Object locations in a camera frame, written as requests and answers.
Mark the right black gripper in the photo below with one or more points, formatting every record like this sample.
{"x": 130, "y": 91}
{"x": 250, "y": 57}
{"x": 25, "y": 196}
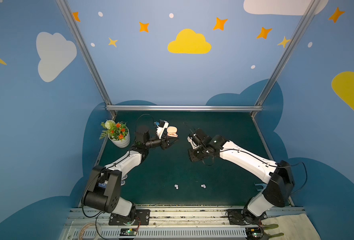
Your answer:
{"x": 195, "y": 153}

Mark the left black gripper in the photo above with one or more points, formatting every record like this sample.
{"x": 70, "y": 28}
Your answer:
{"x": 165, "y": 142}

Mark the pink earbud charging case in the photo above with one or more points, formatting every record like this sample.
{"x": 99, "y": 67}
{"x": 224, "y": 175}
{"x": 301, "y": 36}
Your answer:
{"x": 172, "y": 132}

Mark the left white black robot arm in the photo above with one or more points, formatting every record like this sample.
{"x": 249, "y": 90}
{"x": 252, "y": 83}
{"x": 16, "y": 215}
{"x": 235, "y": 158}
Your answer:
{"x": 103, "y": 190}

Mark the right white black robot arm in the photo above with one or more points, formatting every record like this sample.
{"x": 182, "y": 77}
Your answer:
{"x": 278, "y": 177}

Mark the white pot with flowers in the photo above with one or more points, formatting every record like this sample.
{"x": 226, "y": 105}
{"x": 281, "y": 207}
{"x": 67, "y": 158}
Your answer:
{"x": 116, "y": 132}

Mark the blue garden fork tool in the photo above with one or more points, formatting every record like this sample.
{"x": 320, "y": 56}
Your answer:
{"x": 260, "y": 187}

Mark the right green controller board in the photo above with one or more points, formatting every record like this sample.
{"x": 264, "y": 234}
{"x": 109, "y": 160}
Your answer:
{"x": 254, "y": 233}

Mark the green controller board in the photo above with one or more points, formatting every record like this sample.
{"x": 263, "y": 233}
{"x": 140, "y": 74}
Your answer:
{"x": 128, "y": 232}
{"x": 254, "y": 233}

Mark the left green controller board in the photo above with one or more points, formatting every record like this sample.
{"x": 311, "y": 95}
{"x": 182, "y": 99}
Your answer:
{"x": 128, "y": 232}

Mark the beige cloth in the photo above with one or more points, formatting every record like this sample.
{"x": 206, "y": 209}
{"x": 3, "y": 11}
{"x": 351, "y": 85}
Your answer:
{"x": 294, "y": 227}

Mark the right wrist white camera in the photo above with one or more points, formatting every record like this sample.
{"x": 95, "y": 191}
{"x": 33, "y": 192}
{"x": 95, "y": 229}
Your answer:
{"x": 191, "y": 141}

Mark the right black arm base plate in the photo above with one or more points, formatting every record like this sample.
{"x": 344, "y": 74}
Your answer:
{"x": 244, "y": 217}

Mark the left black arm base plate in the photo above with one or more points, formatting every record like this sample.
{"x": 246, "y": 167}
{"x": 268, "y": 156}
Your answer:
{"x": 141, "y": 216}

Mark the green handled pliers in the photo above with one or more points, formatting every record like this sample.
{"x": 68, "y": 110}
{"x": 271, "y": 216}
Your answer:
{"x": 267, "y": 233}

